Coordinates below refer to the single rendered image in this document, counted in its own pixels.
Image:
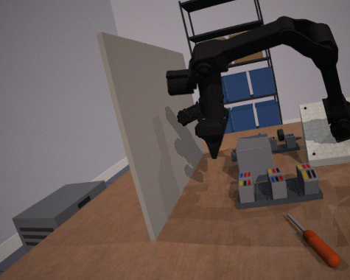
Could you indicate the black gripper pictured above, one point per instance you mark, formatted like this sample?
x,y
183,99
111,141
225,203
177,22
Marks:
x,y
212,127

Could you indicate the red-handled screwdriver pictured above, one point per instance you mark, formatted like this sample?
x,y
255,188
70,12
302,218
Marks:
x,y
319,246

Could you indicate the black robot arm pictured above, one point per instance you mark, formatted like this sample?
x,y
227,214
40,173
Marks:
x,y
311,39

